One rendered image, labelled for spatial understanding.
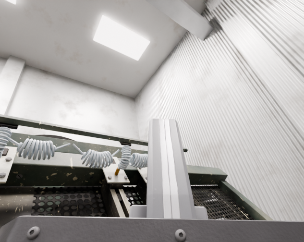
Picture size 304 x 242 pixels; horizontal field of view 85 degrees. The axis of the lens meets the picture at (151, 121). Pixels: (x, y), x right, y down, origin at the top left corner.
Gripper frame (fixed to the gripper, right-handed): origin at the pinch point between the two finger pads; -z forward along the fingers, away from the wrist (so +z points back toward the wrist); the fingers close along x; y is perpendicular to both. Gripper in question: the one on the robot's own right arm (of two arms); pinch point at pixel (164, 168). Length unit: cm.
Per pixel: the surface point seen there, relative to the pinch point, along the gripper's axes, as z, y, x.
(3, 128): -28, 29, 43
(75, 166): -30, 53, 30
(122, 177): -29, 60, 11
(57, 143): -64, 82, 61
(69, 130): -36, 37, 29
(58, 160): -32, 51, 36
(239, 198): -42, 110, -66
